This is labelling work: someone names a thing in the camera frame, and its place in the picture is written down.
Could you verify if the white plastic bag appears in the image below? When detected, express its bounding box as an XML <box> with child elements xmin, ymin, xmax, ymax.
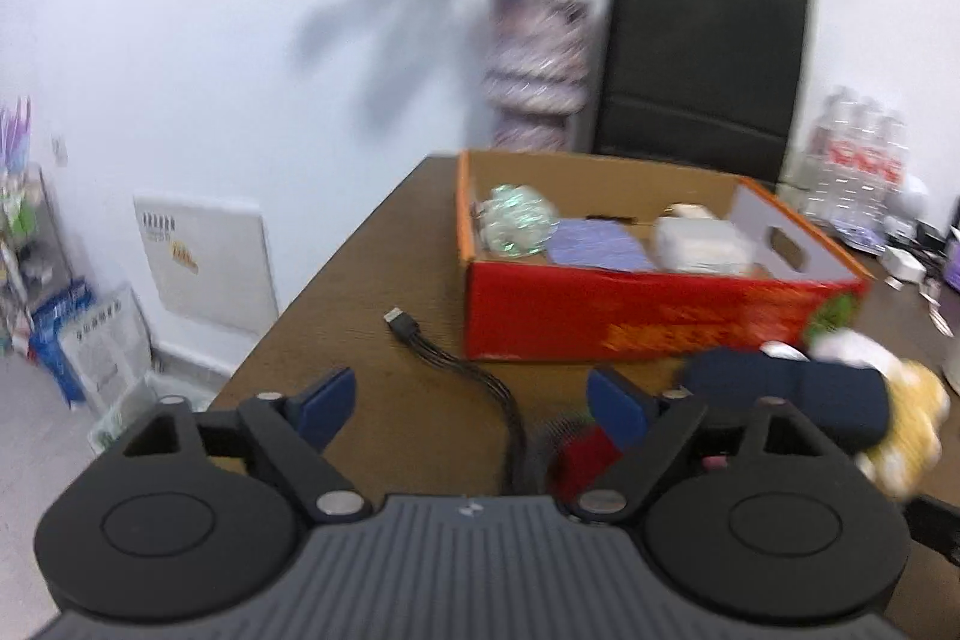
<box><xmin>60</xmin><ymin>284</ymin><xmax>218</xmax><ymax>453</ymax></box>

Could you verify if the white paper label strip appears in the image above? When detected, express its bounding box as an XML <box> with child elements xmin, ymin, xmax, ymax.
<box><xmin>919</xmin><ymin>280</ymin><xmax>957</xmax><ymax>337</ymax></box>

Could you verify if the small purple tray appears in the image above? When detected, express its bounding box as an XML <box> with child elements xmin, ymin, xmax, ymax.
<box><xmin>829</xmin><ymin>218</ymin><xmax>893</xmax><ymax>257</ymax></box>

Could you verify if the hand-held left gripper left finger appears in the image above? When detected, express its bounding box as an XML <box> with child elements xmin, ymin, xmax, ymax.
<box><xmin>124</xmin><ymin>366</ymin><xmax>372</xmax><ymax>525</ymax></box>

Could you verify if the black USB cable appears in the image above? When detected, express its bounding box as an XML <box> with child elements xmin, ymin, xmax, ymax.
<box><xmin>382</xmin><ymin>308</ymin><xmax>530</xmax><ymax>498</ymax></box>

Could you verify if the red fuzzy object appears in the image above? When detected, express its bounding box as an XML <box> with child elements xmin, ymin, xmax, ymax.
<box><xmin>551</xmin><ymin>426</ymin><xmax>623</xmax><ymax>498</ymax></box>

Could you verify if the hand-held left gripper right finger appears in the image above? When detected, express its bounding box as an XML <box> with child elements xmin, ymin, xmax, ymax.
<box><xmin>574</xmin><ymin>368</ymin><xmax>833</xmax><ymax>528</ymax></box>

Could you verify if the pink patterned vase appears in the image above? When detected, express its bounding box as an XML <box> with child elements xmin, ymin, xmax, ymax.
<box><xmin>484</xmin><ymin>0</ymin><xmax>590</xmax><ymax>154</ymax></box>

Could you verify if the white round gadget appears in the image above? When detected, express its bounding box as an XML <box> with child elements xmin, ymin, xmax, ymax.
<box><xmin>896</xmin><ymin>175</ymin><xmax>935</xmax><ymax>221</ymax></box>

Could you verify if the flat purple pouch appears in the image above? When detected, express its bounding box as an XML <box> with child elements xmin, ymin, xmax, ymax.
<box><xmin>546</xmin><ymin>218</ymin><xmax>657</xmax><ymax>272</ymax></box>

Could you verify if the yellow and white plush toy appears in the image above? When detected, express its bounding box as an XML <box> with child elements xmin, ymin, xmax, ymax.
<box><xmin>806</xmin><ymin>329</ymin><xmax>952</xmax><ymax>498</ymax></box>

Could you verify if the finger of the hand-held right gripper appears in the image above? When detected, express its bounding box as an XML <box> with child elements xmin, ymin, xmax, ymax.
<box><xmin>904</xmin><ymin>494</ymin><xmax>960</xmax><ymax>566</ymax></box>

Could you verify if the tangle of black cables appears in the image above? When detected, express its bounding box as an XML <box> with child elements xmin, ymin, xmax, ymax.
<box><xmin>885</xmin><ymin>218</ymin><xmax>953</xmax><ymax>259</ymax></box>

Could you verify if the white block adapter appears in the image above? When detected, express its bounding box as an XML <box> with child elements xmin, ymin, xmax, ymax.
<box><xmin>651</xmin><ymin>203</ymin><xmax>758</xmax><ymax>275</ymax></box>

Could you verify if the white cup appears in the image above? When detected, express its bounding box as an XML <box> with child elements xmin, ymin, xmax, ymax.
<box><xmin>937</xmin><ymin>332</ymin><xmax>960</xmax><ymax>397</ymax></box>

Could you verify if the navy glasses case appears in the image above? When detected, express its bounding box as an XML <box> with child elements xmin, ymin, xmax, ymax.
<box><xmin>679</xmin><ymin>349</ymin><xmax>890</xmax><ymax>450</ymax></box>

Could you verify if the brown wooden desktop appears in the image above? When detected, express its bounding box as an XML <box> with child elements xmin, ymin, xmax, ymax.
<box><xmin>210</xmin><ymin>155</ymin><xmax>960</xmax><ymax>536</ymax></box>

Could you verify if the black paper bag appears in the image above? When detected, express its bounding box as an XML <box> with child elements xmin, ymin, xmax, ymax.
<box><xmin>592</xmin><ymin>0</ymin><xmax>818</xmax><ymax>187</ymax></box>

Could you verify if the metal wire shelf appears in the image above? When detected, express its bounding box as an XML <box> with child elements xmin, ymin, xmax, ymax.
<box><xmin>0</xmin><ymin>160</ymin><xmax>76</xmax><ymax>348</ymax></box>

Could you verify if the red cardboard box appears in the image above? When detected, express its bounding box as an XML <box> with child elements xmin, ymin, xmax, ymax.
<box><xmin>455</xmin><ymin>151</ymin><xmax>871</xmax><ymax>362</ymax></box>

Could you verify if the white cube charger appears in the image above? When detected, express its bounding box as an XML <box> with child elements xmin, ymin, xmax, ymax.
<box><xmin>881</xmin><ymin>244</ymin><xmax>931</xmax><ymax>289</ymax></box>

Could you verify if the crumpled shiny wrap ball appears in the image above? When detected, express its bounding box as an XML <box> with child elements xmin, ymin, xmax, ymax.
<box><xmin>480</xmin><ymin>184</ymin><xmax>560</xmax><ymax>259</ymax></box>

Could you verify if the shrink-wrapped water bottle pack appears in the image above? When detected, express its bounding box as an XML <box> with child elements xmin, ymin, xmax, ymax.
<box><xmin>795</xmin><ymin>85</ymin><xmax>912</xmax><ymax>244</ymax></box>

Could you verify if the white wall panel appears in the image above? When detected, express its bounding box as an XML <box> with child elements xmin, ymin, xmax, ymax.
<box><xmin>133</xmin><ymin>195</ymin><xmax>280</xmax><ymax>335</ymax></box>

